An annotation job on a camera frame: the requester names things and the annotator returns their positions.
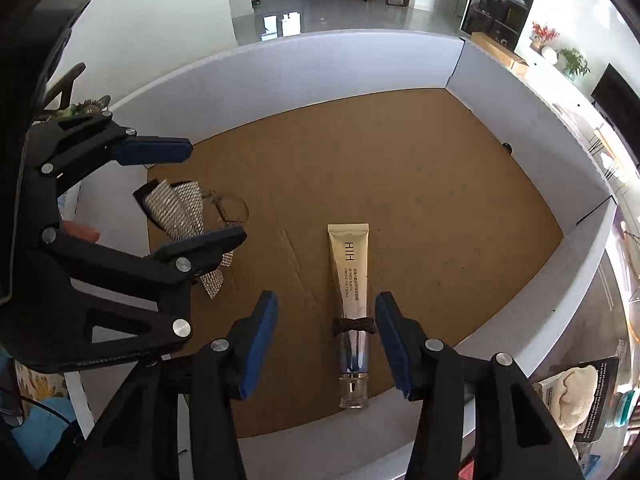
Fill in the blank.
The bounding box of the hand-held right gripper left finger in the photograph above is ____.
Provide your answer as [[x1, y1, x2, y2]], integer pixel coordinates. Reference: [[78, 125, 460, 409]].
[[65, 290, 279, 480]]

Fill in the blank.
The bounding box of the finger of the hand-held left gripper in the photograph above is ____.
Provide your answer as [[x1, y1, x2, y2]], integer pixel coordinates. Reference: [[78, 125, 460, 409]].
[[20, 112, 194, 241], [0, 225, 248, 374]]

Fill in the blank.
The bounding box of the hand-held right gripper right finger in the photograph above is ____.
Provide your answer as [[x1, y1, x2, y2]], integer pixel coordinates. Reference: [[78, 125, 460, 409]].
[[375, 291, 586, 480]]

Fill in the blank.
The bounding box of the brown hair tie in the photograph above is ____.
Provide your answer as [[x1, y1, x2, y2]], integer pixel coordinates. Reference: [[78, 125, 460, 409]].
[[331, 317, 377, 336]]

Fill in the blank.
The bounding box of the rhinestone bow hair clip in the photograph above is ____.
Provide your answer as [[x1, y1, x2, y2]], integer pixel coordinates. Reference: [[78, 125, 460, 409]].
[[133, 180, 236, 300]]

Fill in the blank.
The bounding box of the cream cosmetic tube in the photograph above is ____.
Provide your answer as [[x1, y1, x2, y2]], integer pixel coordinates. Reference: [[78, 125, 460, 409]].
[[327, 223, 373, 409]]

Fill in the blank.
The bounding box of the white partition board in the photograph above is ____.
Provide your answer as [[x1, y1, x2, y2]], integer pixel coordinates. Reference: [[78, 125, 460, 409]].
[[65, 29, 618, 480]]

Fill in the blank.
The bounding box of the white packet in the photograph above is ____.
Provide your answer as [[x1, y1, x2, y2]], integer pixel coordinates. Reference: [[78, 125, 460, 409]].
[[534, 377, 566, 413]]

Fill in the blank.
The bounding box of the black printed carton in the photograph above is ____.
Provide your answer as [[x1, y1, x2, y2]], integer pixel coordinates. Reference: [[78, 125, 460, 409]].
[[532, 356, 622, 443]]

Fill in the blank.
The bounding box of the person's left hand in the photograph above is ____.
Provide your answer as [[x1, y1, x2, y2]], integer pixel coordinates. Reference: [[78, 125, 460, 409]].
[[62, 220, 101, 244]]

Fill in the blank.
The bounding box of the dried flower bunch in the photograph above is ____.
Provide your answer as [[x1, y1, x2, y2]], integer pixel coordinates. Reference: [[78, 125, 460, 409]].
[[62, 94, 112, 120]]

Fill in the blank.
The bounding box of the teal round tin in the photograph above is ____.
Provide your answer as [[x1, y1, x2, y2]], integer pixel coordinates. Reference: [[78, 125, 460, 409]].
[[607, 390, 638, 428]]

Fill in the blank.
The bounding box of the white television console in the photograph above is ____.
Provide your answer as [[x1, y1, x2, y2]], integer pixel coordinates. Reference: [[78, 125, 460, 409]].
[[520, 50, 640, 191]]

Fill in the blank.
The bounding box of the tan cardboard box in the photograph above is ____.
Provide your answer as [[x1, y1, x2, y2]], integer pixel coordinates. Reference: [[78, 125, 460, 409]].
[[470, 31, 529, 77]]

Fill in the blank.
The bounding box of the green potted plant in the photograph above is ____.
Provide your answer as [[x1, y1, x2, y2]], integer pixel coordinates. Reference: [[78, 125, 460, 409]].
[[557, 47, 591, 81]]

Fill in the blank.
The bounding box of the black television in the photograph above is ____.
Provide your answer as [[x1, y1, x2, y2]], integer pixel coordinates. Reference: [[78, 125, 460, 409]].
[[591, 64, 640, 127]]

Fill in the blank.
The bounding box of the red flower arrangement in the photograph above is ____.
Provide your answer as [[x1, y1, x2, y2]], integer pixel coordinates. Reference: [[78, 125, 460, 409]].
[[530, 22, 560, 53]]

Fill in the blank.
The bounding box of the dark glass display cabinet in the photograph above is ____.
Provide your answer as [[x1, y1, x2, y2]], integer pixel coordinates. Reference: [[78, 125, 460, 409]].
[[460, 0, 546, 51]]

